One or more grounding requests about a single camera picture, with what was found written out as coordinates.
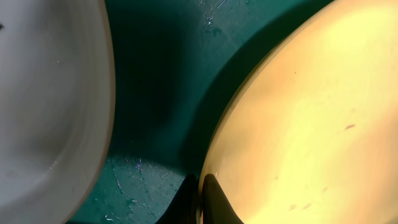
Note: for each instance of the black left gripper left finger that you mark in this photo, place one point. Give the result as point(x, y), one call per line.
point(183, 207)

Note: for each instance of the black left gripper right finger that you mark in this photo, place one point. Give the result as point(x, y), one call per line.
point(215, 205)

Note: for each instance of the yellow plate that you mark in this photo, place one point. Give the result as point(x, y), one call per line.
point(312, 135)

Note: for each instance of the light blue plate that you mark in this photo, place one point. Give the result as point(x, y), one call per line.
point(57, 106)

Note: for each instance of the blue plastic tray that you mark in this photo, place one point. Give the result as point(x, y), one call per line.
point(178, 64)

